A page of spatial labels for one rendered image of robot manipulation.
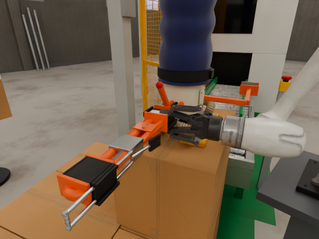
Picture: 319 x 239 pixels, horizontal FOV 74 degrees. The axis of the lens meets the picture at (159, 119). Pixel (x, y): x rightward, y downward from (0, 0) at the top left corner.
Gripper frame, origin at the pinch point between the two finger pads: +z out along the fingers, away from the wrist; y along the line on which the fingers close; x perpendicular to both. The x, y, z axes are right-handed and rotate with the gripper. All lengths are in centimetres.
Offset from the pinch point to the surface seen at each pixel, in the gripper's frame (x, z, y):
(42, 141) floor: 105, 212, 108
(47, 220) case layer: -14, 51, 54
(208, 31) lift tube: 21.6, -9.8, -27.0
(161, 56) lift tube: 19.1, 7.2, -17.9
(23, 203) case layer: -11, 71, 54
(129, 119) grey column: 132, 92, 68
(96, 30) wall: 750, 608, -25
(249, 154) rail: 73, -34, 49
